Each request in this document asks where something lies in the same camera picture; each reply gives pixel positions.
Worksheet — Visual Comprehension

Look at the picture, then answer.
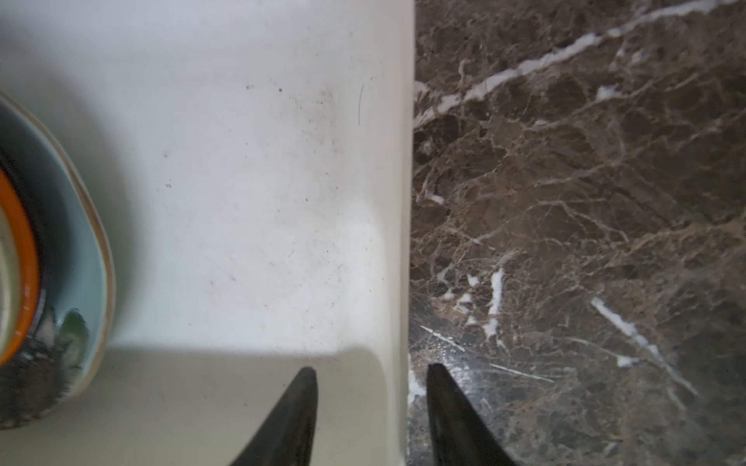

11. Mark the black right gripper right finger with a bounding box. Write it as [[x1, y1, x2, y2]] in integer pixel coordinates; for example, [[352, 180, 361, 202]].
[[427, 363, 516, 466]]

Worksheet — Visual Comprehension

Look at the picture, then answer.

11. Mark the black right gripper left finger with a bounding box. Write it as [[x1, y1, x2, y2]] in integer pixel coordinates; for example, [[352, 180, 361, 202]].
[[230, 367, 319, 466]]

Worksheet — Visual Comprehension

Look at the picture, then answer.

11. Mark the mint green floral plate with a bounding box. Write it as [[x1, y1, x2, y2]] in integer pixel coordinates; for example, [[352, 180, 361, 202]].
[[1, 94, 116, 430]]

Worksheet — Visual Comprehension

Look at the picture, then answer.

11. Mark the orange plate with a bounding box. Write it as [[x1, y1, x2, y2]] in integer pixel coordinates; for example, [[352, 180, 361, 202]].
[[1, 172, 41, 363]]

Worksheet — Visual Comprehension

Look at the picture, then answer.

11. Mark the white plastic bin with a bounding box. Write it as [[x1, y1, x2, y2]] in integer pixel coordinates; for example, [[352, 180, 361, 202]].
[[1, 1, 415, 465]]

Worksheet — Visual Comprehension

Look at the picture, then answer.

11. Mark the cream floral plate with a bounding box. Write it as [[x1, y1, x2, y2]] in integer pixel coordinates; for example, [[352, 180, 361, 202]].
[[0, 211, 21, 355]]

